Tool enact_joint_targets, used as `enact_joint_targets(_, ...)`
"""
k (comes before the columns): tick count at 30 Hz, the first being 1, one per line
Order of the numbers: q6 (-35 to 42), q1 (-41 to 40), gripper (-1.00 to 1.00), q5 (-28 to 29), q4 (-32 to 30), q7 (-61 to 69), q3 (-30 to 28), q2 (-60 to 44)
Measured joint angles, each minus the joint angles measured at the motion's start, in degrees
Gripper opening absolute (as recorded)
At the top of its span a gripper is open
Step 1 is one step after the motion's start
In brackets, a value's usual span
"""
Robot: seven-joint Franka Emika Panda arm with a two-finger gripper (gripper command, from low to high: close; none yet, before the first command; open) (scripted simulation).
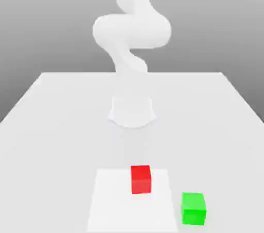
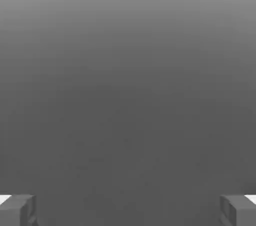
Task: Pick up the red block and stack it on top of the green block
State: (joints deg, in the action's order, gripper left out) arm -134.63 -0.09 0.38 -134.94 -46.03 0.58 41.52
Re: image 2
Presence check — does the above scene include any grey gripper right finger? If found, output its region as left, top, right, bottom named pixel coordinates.
left=218, top=193, right=256, bottom=226

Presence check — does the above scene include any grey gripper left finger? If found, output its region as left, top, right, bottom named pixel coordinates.
left=0, top=193, right=39, bottom=226

